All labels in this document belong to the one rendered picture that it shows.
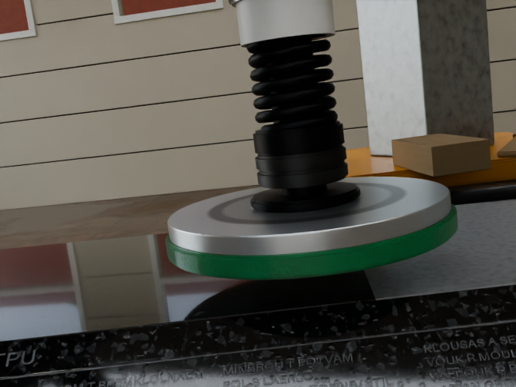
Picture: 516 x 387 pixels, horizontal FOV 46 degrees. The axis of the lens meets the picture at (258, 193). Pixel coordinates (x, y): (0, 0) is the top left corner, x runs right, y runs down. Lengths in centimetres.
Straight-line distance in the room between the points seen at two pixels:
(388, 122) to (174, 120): 549
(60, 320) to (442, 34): 101
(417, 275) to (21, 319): 29
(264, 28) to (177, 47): 629
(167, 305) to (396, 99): 94
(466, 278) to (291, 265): 14
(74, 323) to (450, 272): 27
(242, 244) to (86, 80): 670
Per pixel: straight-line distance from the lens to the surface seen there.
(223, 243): 39
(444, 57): 130
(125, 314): 45
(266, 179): 45
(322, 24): 44
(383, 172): 114
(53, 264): 65
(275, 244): 37
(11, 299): 55
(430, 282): 44
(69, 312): 48
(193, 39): 668
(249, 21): 44
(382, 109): 135
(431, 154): 103
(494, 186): 114
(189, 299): 46
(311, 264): 37
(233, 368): 40
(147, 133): 683
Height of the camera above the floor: 94
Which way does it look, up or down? 9 degrees down
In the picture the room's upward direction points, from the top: 7 degrees counter-clockwise
